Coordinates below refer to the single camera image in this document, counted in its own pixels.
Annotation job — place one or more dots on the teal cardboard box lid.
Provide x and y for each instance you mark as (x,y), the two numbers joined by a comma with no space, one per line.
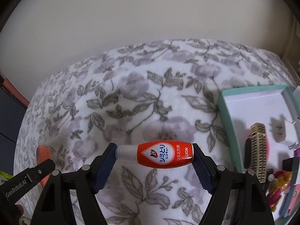
(253,107)

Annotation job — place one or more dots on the green packet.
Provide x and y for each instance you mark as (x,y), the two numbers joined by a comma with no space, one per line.
(5,175)

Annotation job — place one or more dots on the red stain remover bottle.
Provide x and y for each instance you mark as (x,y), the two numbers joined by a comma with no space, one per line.
(154,154)

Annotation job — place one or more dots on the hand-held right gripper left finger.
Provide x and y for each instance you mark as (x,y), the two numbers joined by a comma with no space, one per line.
(104,168)

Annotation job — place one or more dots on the white charger cube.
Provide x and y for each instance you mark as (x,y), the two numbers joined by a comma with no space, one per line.
(284,131)

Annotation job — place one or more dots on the pink dog toy figure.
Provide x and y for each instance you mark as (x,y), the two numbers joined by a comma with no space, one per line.
(279,187)

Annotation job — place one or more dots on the salmon and blue plastic toy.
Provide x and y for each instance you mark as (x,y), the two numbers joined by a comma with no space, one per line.
(290,201)

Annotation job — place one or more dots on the black charger adapter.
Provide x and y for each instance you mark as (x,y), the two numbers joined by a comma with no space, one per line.
(291,166)

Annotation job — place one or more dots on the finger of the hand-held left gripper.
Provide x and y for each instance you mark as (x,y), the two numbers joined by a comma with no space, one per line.
(44,167)

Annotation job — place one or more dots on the white tape roll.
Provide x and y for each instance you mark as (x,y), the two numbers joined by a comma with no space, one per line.
(24,220)

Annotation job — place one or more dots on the pink smartwatch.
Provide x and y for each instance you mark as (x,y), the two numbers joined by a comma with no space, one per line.
(248,154)

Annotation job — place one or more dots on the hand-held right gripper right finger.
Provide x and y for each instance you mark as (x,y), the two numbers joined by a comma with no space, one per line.
(202,171)

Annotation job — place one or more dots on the orange oblong case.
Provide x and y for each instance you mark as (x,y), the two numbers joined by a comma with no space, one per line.
(43,154)

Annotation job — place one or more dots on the black toy car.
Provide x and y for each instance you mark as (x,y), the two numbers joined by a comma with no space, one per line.
(267,185)

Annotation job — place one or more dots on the reddish brown board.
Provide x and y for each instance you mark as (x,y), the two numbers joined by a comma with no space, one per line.
(16,91)

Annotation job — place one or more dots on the purple lighter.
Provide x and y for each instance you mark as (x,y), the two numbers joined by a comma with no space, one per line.
(297,152)

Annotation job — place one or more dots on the floral blanket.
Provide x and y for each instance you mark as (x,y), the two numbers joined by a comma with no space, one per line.
(140,86)

